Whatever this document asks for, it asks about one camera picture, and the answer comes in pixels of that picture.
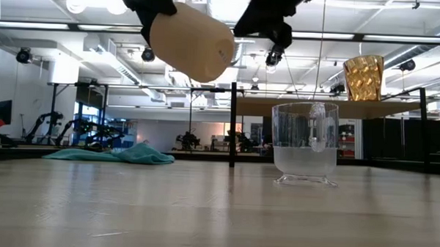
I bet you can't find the background black rack frame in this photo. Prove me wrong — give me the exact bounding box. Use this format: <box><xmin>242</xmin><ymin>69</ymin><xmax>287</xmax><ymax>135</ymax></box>
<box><xmin>44</xmin><ymin>81</ymin><xmax>111</xmax><ymax>148</ymax></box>

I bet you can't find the teal cloth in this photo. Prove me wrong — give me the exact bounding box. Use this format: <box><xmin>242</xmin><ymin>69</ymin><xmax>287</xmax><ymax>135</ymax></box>
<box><xmin>41</xmin><ymin>139</ymin><xmax>177</xmax><ymax>166</ymax></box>

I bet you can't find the black aluminium table frame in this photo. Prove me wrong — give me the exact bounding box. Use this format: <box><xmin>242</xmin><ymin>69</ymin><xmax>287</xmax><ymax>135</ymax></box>
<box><xmin>0</xmin><ymin>19</ymin><xmax>440</xmax><ymax>176</ymax></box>

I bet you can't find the red storage rack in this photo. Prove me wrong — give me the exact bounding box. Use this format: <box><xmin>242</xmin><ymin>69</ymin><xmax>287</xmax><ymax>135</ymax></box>
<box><xmin>337</xmin><ymin>123</ymin><xmax>357</xmax><ymax>160</ymax></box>

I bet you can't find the black partition panel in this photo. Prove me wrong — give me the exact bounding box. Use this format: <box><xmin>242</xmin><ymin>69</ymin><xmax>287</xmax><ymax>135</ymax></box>
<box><xmin>361</xmin><ymin>114</ymin><xmax>440</xmax><ymax>164</ymax></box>

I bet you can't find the dark wall monitor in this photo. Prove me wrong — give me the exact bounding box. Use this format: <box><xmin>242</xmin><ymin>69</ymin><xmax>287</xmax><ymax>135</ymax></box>
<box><xmin>0</xmin><ymin>99</ymin><xmax>14</xmax><ymax>127</ymax></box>

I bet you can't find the white ventilation duct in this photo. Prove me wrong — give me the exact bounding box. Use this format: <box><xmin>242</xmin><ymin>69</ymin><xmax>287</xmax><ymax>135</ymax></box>
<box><xmin>80</xmin><ymin>33</ymin><xmax>169</xmax><ymax>105</ymax></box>

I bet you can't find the black ceiling spot lamp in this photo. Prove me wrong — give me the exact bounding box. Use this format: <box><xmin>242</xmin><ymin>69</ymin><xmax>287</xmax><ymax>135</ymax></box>
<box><xmin>140</xmin><ymin>47</ymin><xmax>157</xmax><ymax>63</ymax></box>
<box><xmin>15</xmin><ymin>47</ymin><xmax>34</xmax><ymax>65</ymax></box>
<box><xmin>398</xmin><ymin>58</ymin><xmax>417</xmax><ymax>73</ymax></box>
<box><xmin>264</xmin><ymin>44</ymin><xmax>286</xmax><ymax>69</ymax></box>

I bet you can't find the orange ceramic mug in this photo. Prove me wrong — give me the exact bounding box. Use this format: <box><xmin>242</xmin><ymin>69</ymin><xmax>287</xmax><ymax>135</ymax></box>
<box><xmin>147</xmin><ymin>0</ymin><xmax>238</xmax><ymax>85</ymax></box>

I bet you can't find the thin hanging cable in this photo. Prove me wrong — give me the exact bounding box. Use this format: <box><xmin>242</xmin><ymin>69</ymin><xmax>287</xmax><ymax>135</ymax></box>
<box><xmin>312</xmin><ymin>0</ymin><xmax>328</xmax><ymax>103</ymax></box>

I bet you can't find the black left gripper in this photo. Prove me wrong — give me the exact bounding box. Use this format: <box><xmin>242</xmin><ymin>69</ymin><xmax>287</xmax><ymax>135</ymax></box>
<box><xmin>111</xmin><ymin>0</ymin><xmax>180</xmax><ymax>46</ymax></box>

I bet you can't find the clear glass mug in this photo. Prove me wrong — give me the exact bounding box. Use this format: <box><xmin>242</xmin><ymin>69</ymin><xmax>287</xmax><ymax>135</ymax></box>
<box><xmin>268</xmin><ymin>100</ymin><xmax>342</xmax><ymax>188</ymax></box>

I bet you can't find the wooden shelf board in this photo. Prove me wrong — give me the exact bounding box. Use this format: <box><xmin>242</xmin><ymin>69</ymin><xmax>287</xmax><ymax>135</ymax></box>
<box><xmin>235</xmin><ymin>95</ymin><xmax>428</xmax><ymax>123</ymax></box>

